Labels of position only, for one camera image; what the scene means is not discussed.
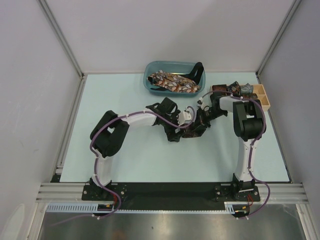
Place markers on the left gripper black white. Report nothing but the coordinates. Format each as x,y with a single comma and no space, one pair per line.
171,135

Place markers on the rolled brown blue tie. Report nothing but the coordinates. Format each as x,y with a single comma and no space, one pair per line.
250,96

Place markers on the rolled dark blue tie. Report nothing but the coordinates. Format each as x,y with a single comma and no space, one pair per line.
234,88

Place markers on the blue plastic basin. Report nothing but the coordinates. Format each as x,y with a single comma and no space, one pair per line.
195,69

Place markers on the white cable duct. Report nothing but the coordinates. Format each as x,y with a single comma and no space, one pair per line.
104,208

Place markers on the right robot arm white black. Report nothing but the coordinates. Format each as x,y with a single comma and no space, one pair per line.
249,124

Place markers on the pile of patterned ties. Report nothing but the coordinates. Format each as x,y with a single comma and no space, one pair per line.
175,83

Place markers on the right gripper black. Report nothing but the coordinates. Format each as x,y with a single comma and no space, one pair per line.
200,118

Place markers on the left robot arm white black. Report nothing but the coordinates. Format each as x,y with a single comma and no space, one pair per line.
109,134

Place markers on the rolled grey tie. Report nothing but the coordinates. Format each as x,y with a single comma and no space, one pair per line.
246,89

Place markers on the dark orange floral tie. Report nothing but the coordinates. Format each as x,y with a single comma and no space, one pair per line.
192,133

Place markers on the aluminium frame rail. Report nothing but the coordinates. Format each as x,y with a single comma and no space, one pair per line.
280,193

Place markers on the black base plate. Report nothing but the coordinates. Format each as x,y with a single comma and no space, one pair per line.
169,196

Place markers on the wooden compartment tray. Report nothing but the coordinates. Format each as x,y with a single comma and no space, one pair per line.
262,96

